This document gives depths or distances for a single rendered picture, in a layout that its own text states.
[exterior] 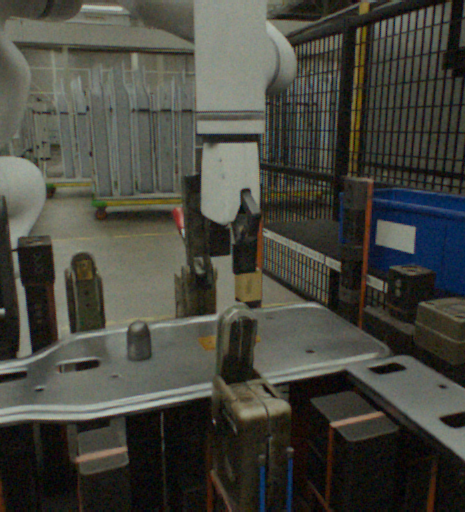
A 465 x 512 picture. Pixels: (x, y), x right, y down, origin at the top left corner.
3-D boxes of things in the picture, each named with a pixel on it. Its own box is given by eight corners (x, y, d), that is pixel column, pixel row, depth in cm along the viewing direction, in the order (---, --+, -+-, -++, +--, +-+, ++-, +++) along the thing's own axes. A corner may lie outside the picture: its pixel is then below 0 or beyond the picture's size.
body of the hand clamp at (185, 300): (187, 474, 90) (183, 282, 81) (177, 451, 96) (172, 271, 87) (220, 466, 92) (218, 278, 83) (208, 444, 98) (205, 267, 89)
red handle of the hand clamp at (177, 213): (188, 272, 80) (166, 206, 90) (186, 281, 82) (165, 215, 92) (214, 270, 82) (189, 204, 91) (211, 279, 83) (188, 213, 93)
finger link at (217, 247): (202, 207, 73) (203, 252, 75) (209, 210, 70) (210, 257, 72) (223, 205, 74) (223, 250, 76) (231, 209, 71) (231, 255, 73)
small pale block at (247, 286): (241, 470, 91) (242, 272, 81) (234, 458, 94) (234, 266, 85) (259, 465, 92) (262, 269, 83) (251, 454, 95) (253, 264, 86)
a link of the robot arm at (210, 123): (187, 113, 66) (188, 137, 67) (209, 112, 58) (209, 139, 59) (247, 113, 69) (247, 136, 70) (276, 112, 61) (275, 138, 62)
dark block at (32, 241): (43, 489, 86) (16, 245, 75) (42, 464, 93) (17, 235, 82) (74, 482, 88) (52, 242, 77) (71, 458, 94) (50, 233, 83)
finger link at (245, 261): (230, 221, 62) (231, 273, 64) (240, 226, 60) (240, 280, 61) (255, 219, 64) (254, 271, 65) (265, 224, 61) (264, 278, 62)
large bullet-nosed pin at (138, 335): (130, 373, 65) (127, 325, 64) (125, 363, 68) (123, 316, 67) (154, 369, 67) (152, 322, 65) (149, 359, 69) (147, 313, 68)
